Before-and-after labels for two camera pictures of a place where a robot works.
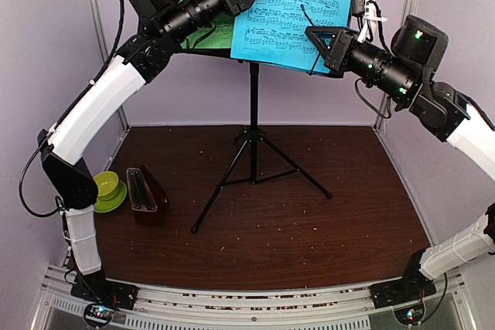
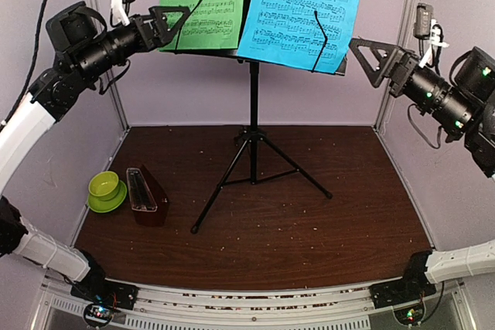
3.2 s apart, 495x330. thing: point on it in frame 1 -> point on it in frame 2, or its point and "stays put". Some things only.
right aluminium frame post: (408, 8) stays put
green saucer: (110, 205) stays put
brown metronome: (149, 205) stays put
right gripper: (336, 54) -> (397, 63)
